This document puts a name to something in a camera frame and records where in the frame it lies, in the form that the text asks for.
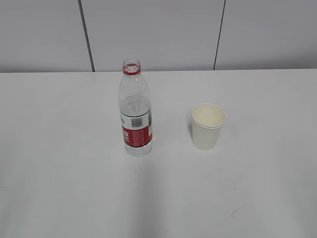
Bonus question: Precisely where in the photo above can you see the clear plastic water bottle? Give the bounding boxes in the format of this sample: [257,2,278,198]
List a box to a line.
[118,59,153,157]

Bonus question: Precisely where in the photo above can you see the white paper cup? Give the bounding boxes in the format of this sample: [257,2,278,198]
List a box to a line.
[191,103,226,151]

